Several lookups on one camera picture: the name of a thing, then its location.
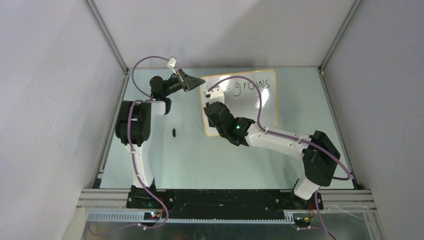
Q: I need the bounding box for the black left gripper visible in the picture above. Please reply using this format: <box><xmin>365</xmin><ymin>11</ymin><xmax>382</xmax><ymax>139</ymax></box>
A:
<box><xmin>163</xmin><ymin>69</ymin><xmax>205</xmax><ymax>97</ymax></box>

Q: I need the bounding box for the yellow framed whiteboard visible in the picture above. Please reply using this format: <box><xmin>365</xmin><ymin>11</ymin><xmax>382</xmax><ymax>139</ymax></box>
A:
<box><xmin>200</xmin><ymin>69</ymin><xmax>279</xmax><ymax>128</ymax></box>

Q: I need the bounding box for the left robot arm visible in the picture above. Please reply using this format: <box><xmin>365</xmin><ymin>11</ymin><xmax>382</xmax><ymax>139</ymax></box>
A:
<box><xmin>115</xmin><ymin>69</ymin><xmax>206</xmax><ymax>208</ymax></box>

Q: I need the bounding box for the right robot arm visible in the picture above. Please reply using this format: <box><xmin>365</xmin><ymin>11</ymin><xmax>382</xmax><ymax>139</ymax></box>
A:
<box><xmin>203</xmin><ymin>102</ymin><xmax>341</xmax><ymax>209</ymax></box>

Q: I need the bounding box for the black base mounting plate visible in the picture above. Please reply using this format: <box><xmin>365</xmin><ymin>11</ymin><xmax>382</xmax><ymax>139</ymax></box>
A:
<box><xmin>126</xmin><ymin>187</ymin><xmax>324</xmax><ymax>221</ymax></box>

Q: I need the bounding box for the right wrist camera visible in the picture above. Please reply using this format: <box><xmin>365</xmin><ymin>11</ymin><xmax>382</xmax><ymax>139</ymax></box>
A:
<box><xmin>203</xmin><ymin>87</ymin><xmax>225</xmax><ymax>106</ymax></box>

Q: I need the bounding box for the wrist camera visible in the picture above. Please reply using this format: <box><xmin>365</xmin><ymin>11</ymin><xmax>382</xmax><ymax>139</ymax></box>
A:
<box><xmin>167</xmin><ymin>57</ymin><xmax>177</xmax><ymax>69</ymax></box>
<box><xmin>203</xmin><ymin>87</ymin><xmax>225</xmax><ymax>106</ymax></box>

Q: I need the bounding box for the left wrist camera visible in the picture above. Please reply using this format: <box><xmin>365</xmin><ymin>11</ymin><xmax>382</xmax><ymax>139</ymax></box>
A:
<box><xmin>167</xmin><ymin>57</ymin><xmax>177</xmax><ymax>69</ymax></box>

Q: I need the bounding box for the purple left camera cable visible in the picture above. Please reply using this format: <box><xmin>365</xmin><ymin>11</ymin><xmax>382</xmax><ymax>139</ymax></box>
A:
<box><xmin>88</xmin><ymin>55</ymin><xmax>170</xmax><ymax>231</ymax></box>

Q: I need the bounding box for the purple camera cable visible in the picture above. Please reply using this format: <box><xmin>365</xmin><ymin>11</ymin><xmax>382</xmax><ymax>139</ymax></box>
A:
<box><xmin>207</xmin><ymin>75</ymin><xmax>354</xmax><ymax>240</ymax></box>
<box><xmin>88</xmin><ymin>55</ymin><xmax>170</xmax><ymax>231</ymax></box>

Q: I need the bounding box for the aluminium frame rail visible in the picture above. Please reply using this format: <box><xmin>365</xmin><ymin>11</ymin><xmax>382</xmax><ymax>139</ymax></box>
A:
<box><xmin>84</xmin><ymin>0</ymin><xmax>129</xmax><ymax>189</ymax></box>

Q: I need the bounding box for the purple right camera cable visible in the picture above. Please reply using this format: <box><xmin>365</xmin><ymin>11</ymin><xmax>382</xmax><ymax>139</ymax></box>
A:
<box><xmin>207</xmin><ymin>75</ymin><xmax>354</xmax><ymax>240</ymax></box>

